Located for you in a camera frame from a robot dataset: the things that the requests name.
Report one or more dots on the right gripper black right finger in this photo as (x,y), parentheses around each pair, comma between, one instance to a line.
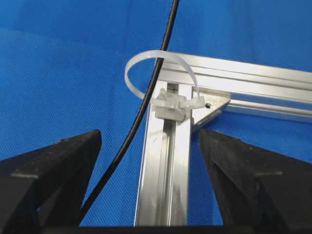
(258,188)

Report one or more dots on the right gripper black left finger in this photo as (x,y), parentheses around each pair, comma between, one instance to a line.
(45,187)

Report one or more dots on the translucent zip tie loop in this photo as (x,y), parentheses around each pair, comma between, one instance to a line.
(167,105)

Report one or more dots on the aluminium frame rail, far side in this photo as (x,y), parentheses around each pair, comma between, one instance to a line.
(257,90)

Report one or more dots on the silver corner bracket, right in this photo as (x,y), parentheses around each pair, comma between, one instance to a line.
(215,103)

